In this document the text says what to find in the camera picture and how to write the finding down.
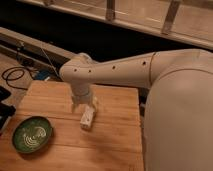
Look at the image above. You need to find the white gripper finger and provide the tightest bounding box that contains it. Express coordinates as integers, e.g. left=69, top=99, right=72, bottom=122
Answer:
left=92, top=99, right=98, bottom=115
left=71, top=103, right=78, bottom=113

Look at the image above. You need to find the blue object on floor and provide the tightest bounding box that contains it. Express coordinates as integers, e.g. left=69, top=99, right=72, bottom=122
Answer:
left=34, top=70, right=50, bottom=81

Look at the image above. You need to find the black device at left edge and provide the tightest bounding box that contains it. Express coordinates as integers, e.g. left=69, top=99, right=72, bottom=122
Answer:
left=0, top=86, right=16, bottom=131

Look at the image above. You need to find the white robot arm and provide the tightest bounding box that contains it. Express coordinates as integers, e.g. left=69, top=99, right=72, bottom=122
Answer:
left=60, top=49, right=213, bottom=171

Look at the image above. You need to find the green ceramic bowl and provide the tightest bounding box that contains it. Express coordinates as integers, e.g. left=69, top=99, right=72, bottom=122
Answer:
left=12, top=116, right=53, bottom=154

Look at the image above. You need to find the thin white cable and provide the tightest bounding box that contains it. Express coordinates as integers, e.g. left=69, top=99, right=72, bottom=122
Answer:
left=39, top=46, right=61, bottom=79

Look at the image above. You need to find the black coiled cable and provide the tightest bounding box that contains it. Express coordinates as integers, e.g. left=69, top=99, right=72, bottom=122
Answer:
left=1, top=66, right=36, bottom=91

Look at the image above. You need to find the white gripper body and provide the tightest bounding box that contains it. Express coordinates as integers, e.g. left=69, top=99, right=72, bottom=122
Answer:
left=72, top=91, right=96, bottom=106

